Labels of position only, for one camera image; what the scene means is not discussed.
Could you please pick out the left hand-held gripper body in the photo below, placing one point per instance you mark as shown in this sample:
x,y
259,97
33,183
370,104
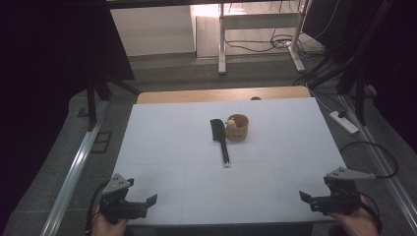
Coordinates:
x,y
113,196

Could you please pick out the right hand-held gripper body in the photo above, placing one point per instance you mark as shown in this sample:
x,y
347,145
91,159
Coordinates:
x,y
342,195

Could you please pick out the person's right hand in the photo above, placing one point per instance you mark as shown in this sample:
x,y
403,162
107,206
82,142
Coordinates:
x,y
355,223

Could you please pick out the person's left hand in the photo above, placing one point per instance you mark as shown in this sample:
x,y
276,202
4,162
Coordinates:
x,y
105,227

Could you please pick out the white foam board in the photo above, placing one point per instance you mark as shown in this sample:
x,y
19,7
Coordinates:
x,y
183,137

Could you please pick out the white power strip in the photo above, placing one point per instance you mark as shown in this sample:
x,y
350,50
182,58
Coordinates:
x,y
344,123

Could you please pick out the round wooden cup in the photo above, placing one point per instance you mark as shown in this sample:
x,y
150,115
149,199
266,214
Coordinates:
x,y
239,131

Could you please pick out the black stand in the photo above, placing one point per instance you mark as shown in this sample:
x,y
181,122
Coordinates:
x,y
359,85
91,101

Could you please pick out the small cream toy figure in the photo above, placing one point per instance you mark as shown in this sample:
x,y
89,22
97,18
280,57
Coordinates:
x,y
232,123

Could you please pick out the wooden table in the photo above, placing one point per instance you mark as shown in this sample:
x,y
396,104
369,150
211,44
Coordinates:
x,y
196,95

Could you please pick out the black curtain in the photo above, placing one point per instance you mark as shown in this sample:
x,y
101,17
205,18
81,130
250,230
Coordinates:
x,y
49,65
400,65

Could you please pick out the aluminium rail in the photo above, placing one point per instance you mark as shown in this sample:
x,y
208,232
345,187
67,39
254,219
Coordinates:
x,y
383,164
77,164

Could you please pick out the white desk frame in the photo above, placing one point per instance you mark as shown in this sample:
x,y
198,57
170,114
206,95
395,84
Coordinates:
x,y
222,39

